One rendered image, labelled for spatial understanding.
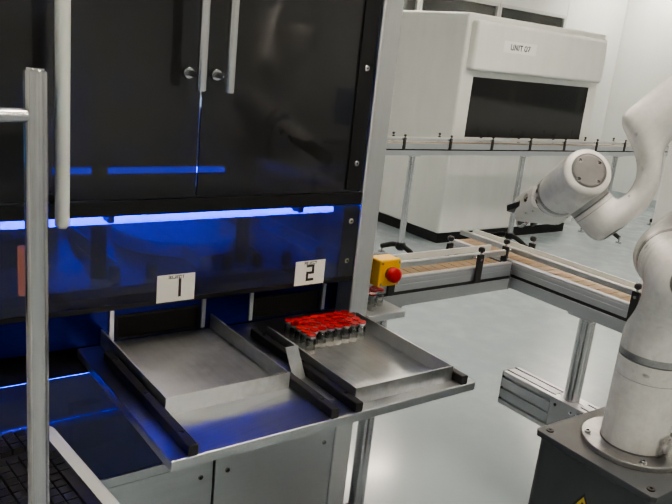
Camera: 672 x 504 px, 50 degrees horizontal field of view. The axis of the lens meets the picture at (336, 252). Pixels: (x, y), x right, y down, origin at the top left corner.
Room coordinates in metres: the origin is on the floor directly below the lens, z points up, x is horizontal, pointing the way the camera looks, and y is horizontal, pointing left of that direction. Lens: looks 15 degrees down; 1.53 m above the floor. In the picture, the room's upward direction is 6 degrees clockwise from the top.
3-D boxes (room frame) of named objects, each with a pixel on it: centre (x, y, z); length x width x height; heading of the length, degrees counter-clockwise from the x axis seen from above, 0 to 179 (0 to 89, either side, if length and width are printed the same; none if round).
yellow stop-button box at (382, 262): (1.82, -0.12, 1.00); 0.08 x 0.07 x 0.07; 38
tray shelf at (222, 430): (1.41, 0.09, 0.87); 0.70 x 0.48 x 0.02; 128
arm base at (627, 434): (1.26, -0.61, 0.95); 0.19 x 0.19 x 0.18
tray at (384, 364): (1.48, -0.07, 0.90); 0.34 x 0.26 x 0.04; 37
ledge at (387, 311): (1.86, -0.11, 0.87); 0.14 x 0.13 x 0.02; 38
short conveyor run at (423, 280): (2.11, -0.26, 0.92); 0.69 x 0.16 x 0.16; 128
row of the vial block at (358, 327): (1.55, -0.01, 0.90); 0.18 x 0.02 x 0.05; 127
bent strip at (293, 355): (1.33, 0.03, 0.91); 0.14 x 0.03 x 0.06; 38
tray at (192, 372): (1.36, 0.27, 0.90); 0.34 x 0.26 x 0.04; 38
